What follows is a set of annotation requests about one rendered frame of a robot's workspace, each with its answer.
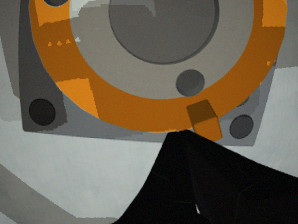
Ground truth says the orange round plate with tab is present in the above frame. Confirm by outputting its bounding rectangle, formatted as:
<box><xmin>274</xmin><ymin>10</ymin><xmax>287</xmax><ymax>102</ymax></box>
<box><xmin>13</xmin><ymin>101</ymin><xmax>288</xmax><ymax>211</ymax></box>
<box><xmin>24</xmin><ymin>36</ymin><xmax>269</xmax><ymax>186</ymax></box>
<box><xmin>28</xmin><ymin>0</ymin><xmax>287</xmax><ymax>141</ymax></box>

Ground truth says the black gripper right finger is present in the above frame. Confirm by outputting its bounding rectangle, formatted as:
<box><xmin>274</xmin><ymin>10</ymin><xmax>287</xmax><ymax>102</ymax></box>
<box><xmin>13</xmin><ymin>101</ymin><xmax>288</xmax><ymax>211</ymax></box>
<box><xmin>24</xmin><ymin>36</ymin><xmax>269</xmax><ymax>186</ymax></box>
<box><xmin>178</xmin><ymin>129</ymin><xmax>298</xmax><ymax>224</ymax></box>

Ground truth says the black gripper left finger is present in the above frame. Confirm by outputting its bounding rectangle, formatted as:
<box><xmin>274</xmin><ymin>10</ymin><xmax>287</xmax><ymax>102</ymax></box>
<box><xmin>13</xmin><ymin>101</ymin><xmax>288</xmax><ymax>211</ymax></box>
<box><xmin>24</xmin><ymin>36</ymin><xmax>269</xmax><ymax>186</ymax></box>
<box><xmin>113</xmin><ymin>131</ymin><xmax>210</xmax><ymax>224</ymax></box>

